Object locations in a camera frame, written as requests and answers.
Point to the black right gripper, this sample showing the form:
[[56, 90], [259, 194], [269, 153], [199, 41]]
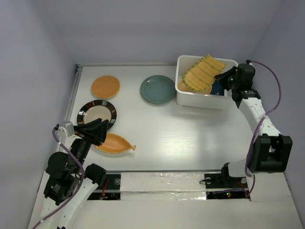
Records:
[[80, 147]]

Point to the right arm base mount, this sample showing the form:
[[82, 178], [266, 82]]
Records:
[[220, 187]]

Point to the white plastic bin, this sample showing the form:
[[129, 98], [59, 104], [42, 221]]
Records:
[[208, 101]]

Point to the round orange woven plate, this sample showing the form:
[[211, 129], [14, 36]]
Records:
[[105, 87]]

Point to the dark blue leaf plate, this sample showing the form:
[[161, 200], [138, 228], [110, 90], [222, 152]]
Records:
[[217, 89]]

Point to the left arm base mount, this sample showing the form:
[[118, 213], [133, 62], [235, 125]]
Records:
[[110, 190]]

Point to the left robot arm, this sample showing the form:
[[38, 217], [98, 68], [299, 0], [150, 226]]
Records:
[[70, 184]]

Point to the teal round ceramic plate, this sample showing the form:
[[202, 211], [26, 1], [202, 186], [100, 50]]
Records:
[[158, 89]]

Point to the yellow round plastic plate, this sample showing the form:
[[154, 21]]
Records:
[[184, 88]]

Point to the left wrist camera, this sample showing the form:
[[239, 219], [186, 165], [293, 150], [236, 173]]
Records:
[[63, 130]]

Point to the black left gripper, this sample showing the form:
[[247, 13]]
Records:
[[234, 81]]

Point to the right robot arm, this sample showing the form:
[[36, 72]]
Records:
[[168, 137]]

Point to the orange fish-shaped woven basket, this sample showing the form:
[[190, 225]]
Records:
[[115, 144]]

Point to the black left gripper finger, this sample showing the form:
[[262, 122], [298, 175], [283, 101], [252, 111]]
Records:
[[92, 128], [101, 132]]

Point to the green yellow bamboo tray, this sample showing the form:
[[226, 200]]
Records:
[[201, 74]]

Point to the striped rim round plate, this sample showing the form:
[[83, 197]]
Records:
[[97, 109]]

